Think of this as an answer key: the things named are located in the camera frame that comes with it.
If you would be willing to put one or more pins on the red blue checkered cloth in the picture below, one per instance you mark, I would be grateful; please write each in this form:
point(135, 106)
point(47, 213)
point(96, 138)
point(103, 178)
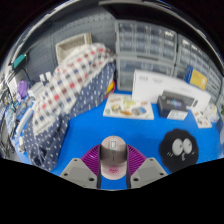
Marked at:
point(70, 80)

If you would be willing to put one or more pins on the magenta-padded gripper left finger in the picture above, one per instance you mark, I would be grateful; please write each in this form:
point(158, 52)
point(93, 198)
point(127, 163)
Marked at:
point(78, 171)

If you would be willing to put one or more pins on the long white keyboard box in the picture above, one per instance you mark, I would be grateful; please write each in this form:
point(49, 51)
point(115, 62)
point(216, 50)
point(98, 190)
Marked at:
point(146, 83)

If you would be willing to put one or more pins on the small black box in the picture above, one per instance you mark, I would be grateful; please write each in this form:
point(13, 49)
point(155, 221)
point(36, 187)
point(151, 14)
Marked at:
point(166, 104)

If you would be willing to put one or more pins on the pink computer mouse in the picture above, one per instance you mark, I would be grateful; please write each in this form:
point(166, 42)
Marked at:
point(113, 156)

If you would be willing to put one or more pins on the colourful sticker sheet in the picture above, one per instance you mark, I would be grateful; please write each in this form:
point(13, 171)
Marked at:
point(128, 107)
point(202, 119)

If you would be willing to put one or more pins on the navy polka-dot cloth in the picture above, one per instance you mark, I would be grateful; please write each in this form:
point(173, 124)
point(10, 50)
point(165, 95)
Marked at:
point(50, 146)

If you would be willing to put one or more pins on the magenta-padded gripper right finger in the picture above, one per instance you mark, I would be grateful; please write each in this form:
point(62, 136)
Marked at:
point(150, 171)

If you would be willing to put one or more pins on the yellow and blue box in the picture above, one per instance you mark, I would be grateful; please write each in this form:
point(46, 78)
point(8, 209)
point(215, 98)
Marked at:
point(196, 78)

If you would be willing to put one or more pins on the black fuzzy mouse pad with eyes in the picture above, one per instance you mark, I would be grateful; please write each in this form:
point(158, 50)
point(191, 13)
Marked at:
point(178, 160)

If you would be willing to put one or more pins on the teal tool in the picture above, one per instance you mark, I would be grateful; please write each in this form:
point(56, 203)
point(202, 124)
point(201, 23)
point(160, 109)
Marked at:
point(19, 60)

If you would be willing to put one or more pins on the dark wall shelf unit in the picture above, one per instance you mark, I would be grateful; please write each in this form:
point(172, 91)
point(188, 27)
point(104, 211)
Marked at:
point(150, 10)

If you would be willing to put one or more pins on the purple soft toy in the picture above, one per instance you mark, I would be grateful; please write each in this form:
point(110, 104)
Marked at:
point(22, 89)

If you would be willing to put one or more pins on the white woven basket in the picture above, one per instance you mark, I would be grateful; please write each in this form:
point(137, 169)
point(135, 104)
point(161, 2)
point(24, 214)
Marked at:
point(70, 43)

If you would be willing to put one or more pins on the small white box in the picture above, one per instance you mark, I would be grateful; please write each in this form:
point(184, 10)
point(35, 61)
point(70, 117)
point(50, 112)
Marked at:
point(213, 112)

